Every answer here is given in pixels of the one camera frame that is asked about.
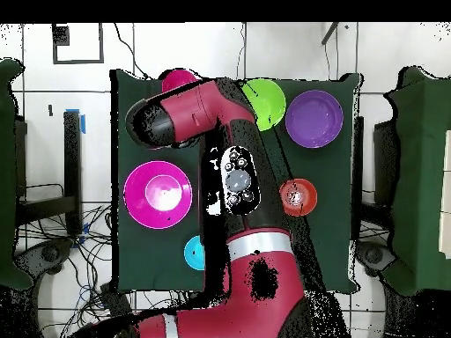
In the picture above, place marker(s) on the dark green tablecloth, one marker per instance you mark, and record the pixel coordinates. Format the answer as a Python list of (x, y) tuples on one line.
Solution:
[(158, 260)]

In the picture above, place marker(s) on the black power brick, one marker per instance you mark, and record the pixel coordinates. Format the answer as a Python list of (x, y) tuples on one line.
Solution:
[(114, 299)]

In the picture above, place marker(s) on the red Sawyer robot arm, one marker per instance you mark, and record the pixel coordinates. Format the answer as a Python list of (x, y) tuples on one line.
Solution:
[(197, 109)]

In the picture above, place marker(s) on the black metal stand frame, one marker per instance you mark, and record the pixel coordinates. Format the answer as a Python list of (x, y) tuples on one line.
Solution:
[(72, 158)]

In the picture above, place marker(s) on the green cloth side table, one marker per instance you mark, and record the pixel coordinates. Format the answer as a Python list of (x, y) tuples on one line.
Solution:
[(7, 176), (422, 141)]

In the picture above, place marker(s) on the red bowl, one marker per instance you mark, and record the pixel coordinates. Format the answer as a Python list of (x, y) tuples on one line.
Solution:
[(178, 79)]

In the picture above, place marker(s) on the small ribbed cyan bowl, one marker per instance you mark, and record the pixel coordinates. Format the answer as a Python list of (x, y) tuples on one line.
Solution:
[(193, 252)]

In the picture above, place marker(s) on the white box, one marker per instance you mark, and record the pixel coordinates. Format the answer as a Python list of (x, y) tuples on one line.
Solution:
[(446, 193)]

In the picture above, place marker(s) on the orange bowl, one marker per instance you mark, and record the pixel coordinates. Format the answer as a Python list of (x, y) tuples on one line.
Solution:
[(306, 204)]

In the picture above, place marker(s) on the purple bowl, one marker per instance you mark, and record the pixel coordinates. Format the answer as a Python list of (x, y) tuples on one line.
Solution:
[(314, 119)]

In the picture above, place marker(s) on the large pink bowl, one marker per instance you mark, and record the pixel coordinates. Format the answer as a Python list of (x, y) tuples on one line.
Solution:
[(137, 197)]

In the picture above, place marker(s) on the green bowl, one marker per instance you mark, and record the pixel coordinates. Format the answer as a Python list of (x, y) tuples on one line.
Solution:
[(269, 102)]

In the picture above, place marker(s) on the black floor stand base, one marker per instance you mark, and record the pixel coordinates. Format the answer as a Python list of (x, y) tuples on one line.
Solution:
[(373, 255), (49, 253)]

